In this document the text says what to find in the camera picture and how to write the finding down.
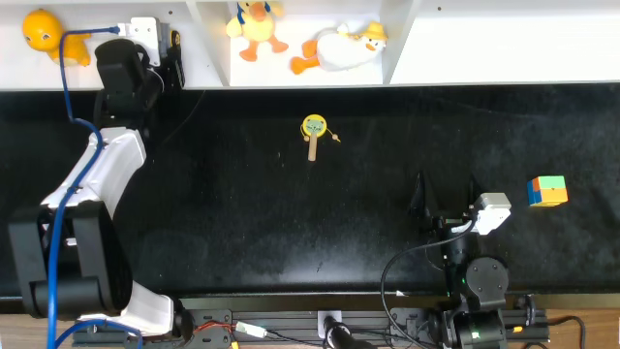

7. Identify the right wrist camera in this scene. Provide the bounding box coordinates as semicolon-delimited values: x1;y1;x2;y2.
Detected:
468;192;512;237

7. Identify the yellow rubber duck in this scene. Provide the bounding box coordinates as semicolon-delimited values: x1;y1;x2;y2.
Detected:
21;8;93;68

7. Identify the white shelf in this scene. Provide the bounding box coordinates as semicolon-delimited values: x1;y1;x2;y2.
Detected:
0;0;620;92

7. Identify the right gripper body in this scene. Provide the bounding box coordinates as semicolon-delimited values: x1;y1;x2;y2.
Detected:
429;215;479;236

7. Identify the many-coloured puzzle cube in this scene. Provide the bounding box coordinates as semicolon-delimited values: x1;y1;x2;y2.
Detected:
526;174;570;209

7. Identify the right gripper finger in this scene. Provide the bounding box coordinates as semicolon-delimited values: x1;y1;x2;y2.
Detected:
465;173;485;213
406;172;440;231

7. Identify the blue cable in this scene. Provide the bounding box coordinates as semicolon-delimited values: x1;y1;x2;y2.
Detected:
46;25;144;349

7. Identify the mounting rail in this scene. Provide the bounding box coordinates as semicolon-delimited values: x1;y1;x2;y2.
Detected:
72;293;587;349

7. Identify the black cable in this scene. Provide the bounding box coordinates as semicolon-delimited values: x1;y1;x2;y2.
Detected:
380;220;479;349

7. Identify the white plush duck yellow hat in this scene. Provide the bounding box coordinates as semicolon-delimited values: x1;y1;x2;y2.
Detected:
290;20;389;77

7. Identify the yellow wooden rattle drum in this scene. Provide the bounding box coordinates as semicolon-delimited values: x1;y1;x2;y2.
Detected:
299;113;342;163

